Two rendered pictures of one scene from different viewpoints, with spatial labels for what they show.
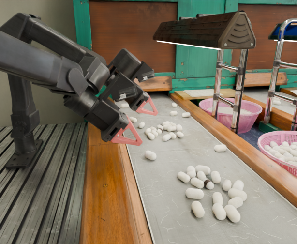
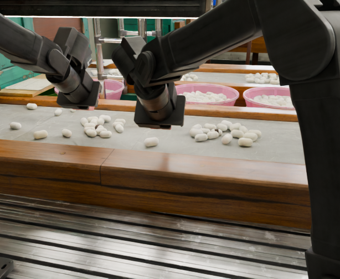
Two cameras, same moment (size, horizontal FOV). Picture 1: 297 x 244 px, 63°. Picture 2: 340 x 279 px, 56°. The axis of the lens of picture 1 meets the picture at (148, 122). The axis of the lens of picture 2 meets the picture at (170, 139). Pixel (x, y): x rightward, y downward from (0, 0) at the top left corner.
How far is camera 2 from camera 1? 0.72 m
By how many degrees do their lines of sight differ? 62
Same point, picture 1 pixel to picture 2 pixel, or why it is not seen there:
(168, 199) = (223, 151)
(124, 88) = not seen: hidden behind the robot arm
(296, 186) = (241, 109)
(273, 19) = not seen: outside the picture
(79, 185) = (121, 215)
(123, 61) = (78, 45)
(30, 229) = (185, 257)
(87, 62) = (139, 43)
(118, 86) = not seen: hidden behind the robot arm
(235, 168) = (197, 120)
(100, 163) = (156, 163)
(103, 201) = (227, 169)
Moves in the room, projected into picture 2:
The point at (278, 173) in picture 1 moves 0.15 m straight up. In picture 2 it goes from (223, 108) to (227, 60)
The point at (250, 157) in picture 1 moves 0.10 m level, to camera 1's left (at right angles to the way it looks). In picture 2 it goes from (197, 108) to (187, 118)
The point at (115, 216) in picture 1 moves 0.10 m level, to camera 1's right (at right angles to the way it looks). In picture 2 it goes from (250, 166) to (257, 147)
